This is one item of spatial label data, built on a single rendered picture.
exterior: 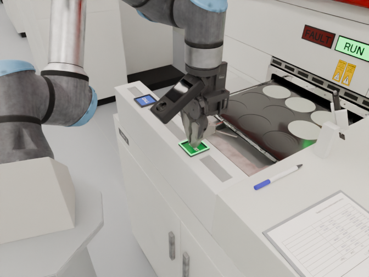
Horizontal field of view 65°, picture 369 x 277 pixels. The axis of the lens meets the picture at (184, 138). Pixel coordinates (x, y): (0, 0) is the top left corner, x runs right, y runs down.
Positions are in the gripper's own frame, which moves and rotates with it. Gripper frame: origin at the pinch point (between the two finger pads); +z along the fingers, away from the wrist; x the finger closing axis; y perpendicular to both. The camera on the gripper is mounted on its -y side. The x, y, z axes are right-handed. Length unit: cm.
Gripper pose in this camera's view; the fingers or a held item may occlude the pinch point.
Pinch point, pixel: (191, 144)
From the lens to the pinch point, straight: 69.5
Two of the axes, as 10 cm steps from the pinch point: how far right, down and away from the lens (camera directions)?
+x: -5.4, -5.2, 6.6
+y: 8.4, -3.2, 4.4
